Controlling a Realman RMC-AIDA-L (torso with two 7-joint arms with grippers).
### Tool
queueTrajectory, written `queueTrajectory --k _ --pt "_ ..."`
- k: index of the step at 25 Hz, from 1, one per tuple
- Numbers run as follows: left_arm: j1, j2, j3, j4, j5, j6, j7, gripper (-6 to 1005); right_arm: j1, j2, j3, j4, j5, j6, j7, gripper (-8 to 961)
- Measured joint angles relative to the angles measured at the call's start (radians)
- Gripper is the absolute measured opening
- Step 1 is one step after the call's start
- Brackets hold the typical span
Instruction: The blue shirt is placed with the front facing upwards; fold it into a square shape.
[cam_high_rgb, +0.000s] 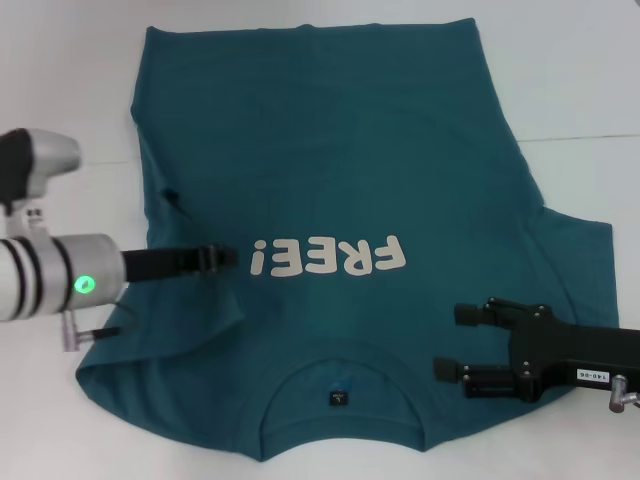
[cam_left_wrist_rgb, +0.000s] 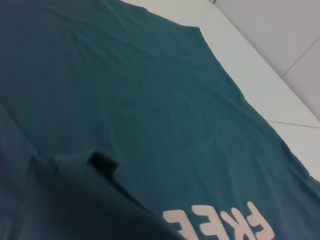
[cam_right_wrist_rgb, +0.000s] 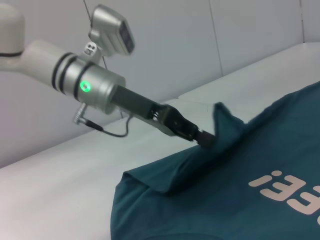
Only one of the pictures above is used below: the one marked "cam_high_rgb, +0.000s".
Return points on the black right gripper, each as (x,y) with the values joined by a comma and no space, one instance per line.
(590,357)

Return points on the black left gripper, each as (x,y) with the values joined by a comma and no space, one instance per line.
(160,262)

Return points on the teal blue FREE t-shirt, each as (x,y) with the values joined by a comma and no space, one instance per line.
(350,150)

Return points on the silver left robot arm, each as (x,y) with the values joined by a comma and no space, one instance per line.
(50,277)

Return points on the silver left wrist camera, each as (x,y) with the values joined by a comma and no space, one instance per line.
(45,160)

